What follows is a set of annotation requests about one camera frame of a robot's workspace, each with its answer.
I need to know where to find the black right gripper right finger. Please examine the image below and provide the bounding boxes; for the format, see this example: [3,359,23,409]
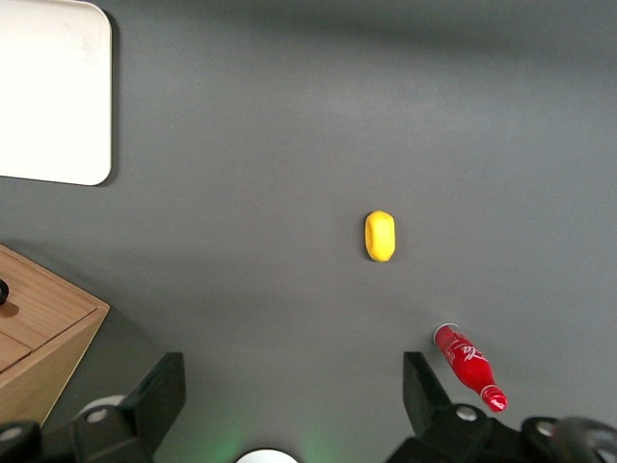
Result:
[385,351,525,463]

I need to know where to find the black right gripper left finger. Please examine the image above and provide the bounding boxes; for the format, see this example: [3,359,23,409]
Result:
[70,351,188,463]

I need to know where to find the wooden two-drawer cabinet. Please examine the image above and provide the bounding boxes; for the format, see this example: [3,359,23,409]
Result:
[0,243,111,430]

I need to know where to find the yellow toy lemon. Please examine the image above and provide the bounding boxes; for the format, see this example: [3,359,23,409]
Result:
[363,209,397,264]

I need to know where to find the white rectangular tray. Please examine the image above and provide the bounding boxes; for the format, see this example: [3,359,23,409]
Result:
[0,0,113,187]

